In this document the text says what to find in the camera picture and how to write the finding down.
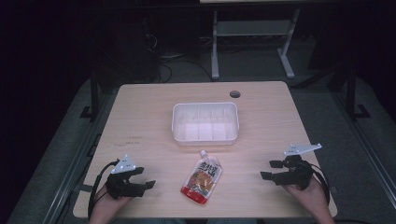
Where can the metal floor rail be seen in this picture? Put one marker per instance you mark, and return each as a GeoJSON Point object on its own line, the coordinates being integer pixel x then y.
{"type": "Point", "coordinates": [367, 149]}
{"type": "Point", "coordinates": [77, 161]}

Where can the white metal desk frame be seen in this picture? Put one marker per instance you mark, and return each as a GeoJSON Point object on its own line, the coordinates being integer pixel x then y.
{"type": "Point", "coordinates": [253, 28]}

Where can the person's right hand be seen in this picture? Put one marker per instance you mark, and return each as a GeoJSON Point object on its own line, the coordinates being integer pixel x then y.
{"type": "Point", "coordinates": [308, 197]}

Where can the white plastic container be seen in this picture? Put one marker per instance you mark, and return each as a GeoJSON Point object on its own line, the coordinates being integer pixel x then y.
{"type": "Point", "coordinates": [205, 123]}

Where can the printed spout pouch red bottom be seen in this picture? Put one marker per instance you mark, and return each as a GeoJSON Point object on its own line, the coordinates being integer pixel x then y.
{"type": "Point", "coordinates": [203, 179]}

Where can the person's left hand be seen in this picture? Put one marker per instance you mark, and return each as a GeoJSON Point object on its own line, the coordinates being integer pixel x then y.
{"type": "Point", "coordinates": [107, 203]}

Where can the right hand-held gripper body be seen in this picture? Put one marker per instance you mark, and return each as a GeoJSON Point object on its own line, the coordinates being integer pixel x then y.
{"type": "Point", "coordinates": [295, 175]}

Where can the grey table grommet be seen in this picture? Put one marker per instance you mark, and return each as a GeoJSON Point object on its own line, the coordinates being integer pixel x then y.
{"type": "Point", "coordinates": [235, 94]}

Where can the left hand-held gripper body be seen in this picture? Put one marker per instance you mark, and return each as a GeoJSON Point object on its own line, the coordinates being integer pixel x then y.
{"type": "Point", "coordinates": [120, 186]}

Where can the black metal stand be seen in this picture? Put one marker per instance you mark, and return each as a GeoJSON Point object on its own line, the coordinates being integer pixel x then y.
{"type": "Point", "coordinates": [94, 99]}
{"type": "Point", "coordinates": [351, 93]}

